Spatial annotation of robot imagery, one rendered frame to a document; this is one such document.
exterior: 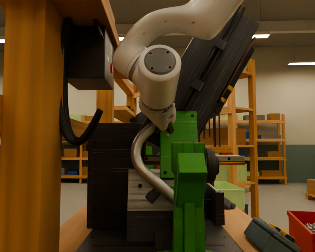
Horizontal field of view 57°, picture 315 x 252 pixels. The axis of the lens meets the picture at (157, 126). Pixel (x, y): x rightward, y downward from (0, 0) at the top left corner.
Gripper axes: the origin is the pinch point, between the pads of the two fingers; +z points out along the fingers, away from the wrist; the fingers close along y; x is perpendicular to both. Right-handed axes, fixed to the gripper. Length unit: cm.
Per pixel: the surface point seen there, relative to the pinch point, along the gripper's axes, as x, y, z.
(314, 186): -313, -192, 545
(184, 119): -8.7, -3.9, 4.4
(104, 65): 1.0, 19.8, -9.1
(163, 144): 1.6, -5.1, 4.9
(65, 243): 41.3, -5.0, 14.4
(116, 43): -10.5, 29.4, 0.2
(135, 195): 17.5, -10.0, 7.9
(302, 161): -515, -198, 843
